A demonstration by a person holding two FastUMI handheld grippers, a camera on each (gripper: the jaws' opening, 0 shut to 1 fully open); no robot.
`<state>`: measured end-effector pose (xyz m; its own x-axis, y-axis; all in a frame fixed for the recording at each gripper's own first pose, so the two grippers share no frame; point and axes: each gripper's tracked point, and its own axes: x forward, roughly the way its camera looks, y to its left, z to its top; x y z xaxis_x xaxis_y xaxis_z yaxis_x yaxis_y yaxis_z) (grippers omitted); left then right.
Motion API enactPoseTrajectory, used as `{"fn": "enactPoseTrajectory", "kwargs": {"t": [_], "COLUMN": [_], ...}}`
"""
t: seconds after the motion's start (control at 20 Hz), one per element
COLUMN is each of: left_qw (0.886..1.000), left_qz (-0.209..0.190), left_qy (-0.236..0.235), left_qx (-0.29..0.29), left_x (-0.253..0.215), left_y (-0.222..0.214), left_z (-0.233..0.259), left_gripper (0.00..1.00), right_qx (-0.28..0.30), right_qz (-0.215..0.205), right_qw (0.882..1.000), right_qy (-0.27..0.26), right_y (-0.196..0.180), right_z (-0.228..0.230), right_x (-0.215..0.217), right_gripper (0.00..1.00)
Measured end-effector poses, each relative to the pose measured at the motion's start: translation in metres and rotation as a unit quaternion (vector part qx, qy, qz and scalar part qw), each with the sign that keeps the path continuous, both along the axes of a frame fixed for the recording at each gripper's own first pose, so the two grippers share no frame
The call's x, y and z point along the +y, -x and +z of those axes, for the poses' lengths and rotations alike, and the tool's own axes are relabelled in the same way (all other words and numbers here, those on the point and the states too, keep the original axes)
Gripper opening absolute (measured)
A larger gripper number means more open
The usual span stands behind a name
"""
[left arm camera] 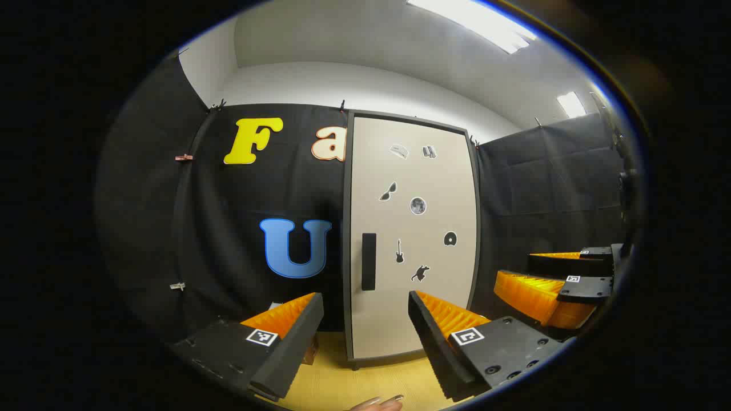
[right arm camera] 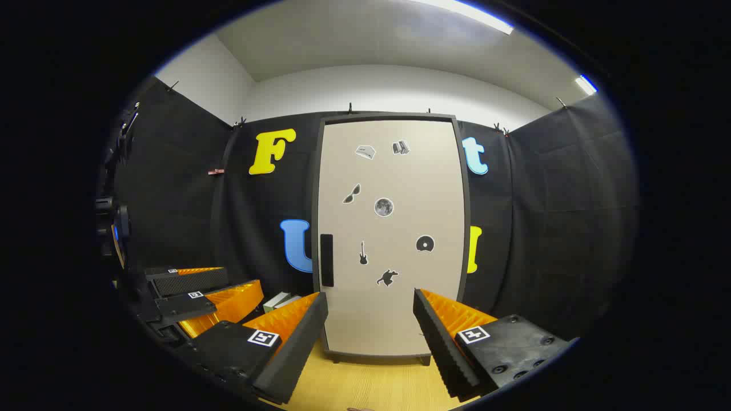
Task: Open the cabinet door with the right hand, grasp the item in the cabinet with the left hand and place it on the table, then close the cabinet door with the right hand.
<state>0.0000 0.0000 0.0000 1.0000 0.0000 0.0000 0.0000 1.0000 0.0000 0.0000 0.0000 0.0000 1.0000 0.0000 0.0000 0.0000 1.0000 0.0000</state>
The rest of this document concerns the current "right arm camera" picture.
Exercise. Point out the grey cabinet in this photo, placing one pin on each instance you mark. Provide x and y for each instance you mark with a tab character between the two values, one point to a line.
466	228

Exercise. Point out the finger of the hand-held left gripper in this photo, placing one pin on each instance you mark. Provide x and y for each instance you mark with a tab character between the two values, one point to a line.
188	281
183	305

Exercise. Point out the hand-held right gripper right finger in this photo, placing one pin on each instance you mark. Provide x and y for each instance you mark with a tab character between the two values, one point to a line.
444	349

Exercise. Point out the green book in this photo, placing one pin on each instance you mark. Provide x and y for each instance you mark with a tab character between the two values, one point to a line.
273	302

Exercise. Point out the black backdrop cloth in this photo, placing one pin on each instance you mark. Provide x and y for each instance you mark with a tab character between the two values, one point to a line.
171	200

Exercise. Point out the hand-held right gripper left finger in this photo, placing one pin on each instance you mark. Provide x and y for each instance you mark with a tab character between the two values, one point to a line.
294	351

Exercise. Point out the ceiling light panel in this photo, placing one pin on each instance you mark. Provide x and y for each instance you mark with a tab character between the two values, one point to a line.
585	84

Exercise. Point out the beige cabinet door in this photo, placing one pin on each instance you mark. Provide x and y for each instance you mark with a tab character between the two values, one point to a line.
394	319

